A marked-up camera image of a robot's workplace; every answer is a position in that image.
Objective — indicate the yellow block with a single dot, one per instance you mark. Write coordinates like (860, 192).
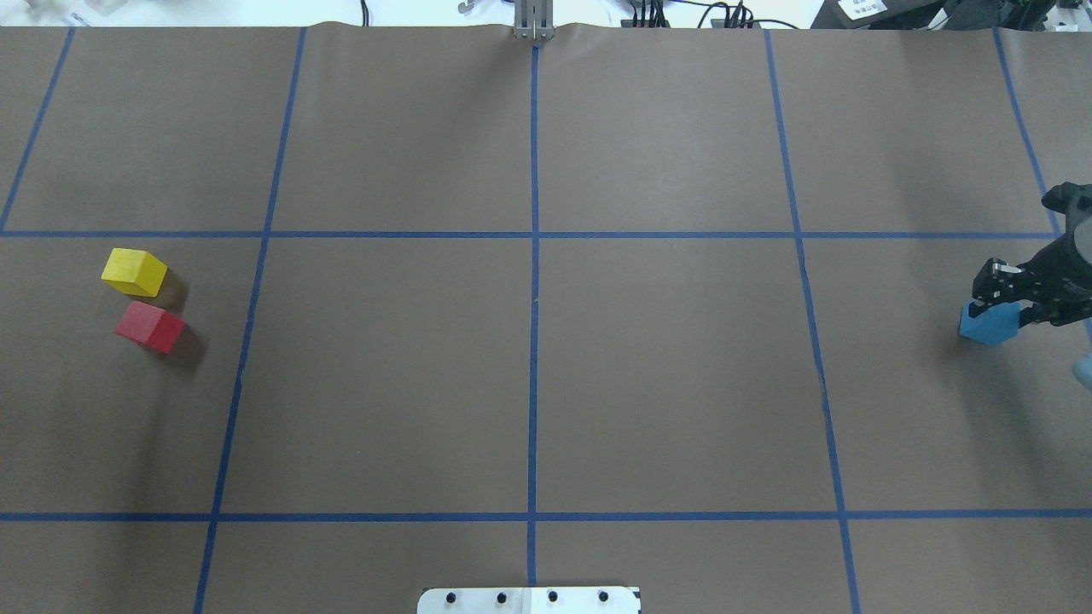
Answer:
(134, 272)

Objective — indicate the red block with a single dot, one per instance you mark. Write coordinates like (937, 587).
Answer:
(150, 327)

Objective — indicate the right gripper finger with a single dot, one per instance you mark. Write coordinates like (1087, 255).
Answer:
(997, 282)
(1056, 314)

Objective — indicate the grey metal clamp post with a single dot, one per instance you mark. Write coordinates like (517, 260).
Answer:
(534, 20)

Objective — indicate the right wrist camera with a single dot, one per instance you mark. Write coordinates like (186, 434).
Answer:
(1071, 200)

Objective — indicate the blue block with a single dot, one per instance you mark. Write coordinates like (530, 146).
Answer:
(993, 326)

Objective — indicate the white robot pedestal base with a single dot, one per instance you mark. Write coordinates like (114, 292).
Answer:
(557, 599)

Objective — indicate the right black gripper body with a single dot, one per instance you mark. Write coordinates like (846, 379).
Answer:
(1063, 266)

